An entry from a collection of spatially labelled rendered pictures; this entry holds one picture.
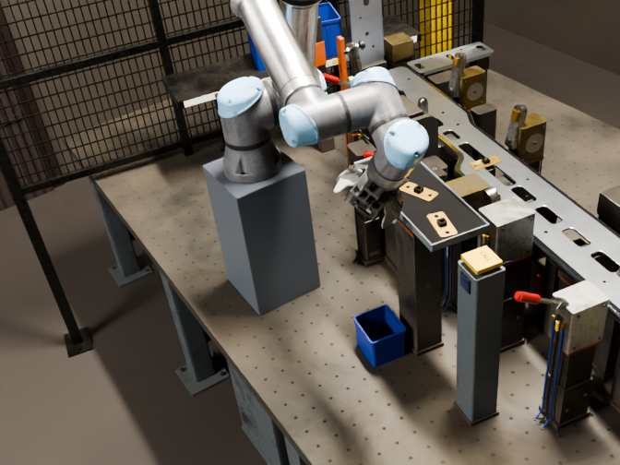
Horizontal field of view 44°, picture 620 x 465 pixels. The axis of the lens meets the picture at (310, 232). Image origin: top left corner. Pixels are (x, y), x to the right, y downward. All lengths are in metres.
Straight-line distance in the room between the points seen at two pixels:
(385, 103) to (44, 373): 2.19
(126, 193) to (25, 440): 0.97
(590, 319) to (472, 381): 0.29
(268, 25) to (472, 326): 0.72
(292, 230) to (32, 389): 1.51
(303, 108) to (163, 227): 1.29
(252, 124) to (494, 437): 0.92
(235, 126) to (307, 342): 0.60
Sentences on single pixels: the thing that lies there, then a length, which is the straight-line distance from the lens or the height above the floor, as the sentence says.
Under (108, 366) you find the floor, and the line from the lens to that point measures 3.15.
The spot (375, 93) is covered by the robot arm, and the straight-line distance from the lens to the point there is 1.37.
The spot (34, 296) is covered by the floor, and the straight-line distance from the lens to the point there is 3.62.
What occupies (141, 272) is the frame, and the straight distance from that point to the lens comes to 3.52.
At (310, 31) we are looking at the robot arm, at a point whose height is 1.48.
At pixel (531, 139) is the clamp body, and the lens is 2.23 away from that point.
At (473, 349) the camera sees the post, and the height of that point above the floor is 0.95.
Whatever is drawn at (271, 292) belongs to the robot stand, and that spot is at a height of 0.76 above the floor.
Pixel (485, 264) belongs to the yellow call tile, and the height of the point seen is 1.16.
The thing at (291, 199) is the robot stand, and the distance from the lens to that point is 1.97.
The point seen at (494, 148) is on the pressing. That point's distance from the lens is 2.19.
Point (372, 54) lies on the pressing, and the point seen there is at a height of 1.03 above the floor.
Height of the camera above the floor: 2.15
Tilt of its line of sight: 37 degrees down
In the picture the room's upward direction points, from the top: 8 degrees counter-clockwise
